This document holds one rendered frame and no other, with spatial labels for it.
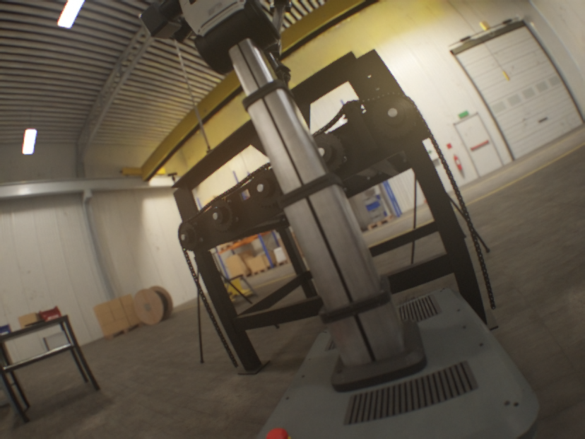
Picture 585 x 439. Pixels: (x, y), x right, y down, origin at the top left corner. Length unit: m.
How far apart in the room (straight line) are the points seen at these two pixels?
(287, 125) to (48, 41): 9.19
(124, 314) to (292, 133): 7.91
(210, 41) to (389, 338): 0.83
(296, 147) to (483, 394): 0.57
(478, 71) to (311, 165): 10.87
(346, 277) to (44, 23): 9.15
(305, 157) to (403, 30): 11.55
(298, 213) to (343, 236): 0.10
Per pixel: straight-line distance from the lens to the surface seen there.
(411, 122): 0.94
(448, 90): 10.74
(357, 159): 0.99
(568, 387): 0.80
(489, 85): 11.10
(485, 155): 10.33
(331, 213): 0.50
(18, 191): 11.23
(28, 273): 10.82
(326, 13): 8.45
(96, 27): 9.35
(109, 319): 8.10
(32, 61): 9.98
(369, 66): 1.08
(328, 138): 0.98
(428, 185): 0.93
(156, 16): 1.06
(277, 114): 0.58
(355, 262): 0.50
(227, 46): 0.75
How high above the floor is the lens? 0.59
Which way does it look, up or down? 5 degrees up
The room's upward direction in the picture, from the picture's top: 23 degrees counter-clockwise
